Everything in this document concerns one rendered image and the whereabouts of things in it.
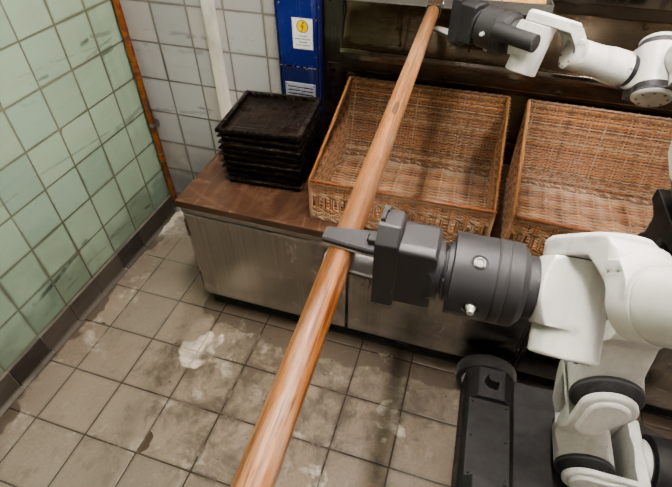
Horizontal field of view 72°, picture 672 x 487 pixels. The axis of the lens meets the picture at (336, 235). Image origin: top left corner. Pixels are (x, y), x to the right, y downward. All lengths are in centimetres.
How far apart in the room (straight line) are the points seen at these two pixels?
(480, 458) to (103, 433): 122
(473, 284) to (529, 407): 122
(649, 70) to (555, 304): 75
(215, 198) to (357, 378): 83
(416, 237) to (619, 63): 77
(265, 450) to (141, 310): 178
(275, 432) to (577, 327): 29
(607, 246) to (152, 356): 174
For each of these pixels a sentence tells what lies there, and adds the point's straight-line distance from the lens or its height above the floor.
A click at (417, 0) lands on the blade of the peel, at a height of 119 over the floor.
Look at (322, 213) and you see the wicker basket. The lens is 150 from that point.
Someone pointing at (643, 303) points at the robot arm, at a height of 128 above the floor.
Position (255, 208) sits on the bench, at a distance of 156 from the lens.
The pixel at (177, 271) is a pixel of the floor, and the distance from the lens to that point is 224.
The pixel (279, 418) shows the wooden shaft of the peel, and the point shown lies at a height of 121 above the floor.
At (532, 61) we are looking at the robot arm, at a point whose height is 117.
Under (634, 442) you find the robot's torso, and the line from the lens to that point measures 153.
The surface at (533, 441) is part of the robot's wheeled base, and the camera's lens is 162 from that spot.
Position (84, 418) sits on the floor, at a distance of 194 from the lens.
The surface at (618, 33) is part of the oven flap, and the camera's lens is 170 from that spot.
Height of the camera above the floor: 156
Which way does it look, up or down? 43 degrees down
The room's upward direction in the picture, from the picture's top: straight up
